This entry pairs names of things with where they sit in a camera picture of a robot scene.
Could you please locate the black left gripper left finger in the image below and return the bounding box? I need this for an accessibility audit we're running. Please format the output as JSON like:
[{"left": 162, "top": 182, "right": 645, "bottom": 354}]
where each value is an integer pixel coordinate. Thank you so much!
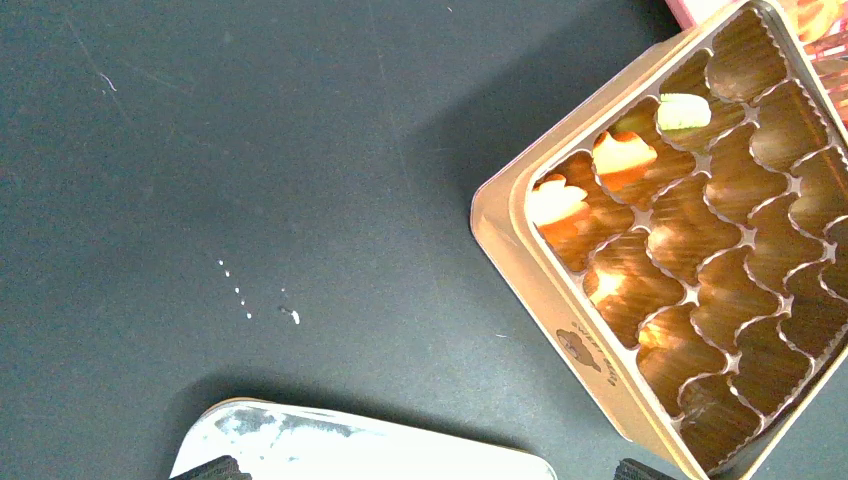
[{"left": 173, "top": 455, "right": 252, "bottom": 480}]

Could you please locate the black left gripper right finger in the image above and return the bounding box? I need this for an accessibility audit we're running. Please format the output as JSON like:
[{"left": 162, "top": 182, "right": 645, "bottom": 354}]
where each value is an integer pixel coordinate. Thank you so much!
[{"left": 614, "top": 458, "right": 675, "bottom": 480}]

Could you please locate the gold cookie tin box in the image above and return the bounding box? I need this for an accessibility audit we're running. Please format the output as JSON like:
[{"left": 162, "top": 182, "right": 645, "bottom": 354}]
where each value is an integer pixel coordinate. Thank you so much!
[{"left": 470, "top": 29, "right": 847, "bottom": 479}]

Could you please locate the orange flower cookie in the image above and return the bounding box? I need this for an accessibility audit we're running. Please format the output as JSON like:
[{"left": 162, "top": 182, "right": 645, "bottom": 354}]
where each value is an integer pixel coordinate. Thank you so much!
[
  {"left": 526, "top": 173, "right": 590, "bottom": 245},
  {"left": 592, "top": 131, "right": 658, "bottom": 191}
]

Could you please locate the green round macaron cookie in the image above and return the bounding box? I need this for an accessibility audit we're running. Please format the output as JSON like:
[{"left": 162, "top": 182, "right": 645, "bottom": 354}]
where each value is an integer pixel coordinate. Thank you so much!
[{"left": 656, "top": 93, "right": 712, "bottom": 131}]

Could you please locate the silver tin lid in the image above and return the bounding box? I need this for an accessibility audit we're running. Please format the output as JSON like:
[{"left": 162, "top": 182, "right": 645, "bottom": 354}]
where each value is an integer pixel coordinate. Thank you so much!
[{"left": 169, "top": 397, "right": 557, "bottom": 479}]

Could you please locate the pink plastic tray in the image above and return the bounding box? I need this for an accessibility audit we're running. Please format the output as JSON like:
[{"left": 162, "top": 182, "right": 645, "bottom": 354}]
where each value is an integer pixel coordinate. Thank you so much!
[{"left": 660, "top": 1, "right": 847, "bottom": 138}]

